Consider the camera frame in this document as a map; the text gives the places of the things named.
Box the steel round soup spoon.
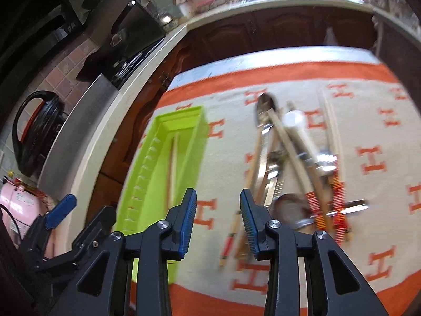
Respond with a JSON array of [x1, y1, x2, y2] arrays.
[[270, 193, 315, 230]]

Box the white ceramic soup spoon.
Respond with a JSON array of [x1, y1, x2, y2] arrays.
[[282, 109, 327, 167]]

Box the brown bamboo chopstick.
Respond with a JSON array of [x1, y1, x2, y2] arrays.
[[267, 109, 333, 232]]

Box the pale red-banded chopstick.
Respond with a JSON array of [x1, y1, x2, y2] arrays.
[[318, 88, 350, 245]]

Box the pink gas cylinder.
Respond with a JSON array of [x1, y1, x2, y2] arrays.
[[1, 176, 48, 247]]

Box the light bamboo chopstick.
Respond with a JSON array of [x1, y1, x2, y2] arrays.
[[218, 128, 265, 268]]

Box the lime green utensil tray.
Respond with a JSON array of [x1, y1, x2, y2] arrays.
[[112, 105, 211, 285]]

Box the stainless steel counter panel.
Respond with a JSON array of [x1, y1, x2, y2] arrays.
[[37, 75, 118, 200]]

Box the medium steel spoon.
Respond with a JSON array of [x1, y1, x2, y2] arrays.
[[263, 149, 288, 209]]

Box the steel fork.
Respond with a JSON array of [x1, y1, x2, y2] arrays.
[[282, 101, 337, 176]]

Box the orange beige H-pattern cloth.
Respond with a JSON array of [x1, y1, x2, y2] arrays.
[[129, 60, 421, 316]]

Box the large steel spoon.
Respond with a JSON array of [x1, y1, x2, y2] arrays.
[[255, 93, 277, 206]]

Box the black gas stove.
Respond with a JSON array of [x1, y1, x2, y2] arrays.
[[76, 0, 166, 88]]

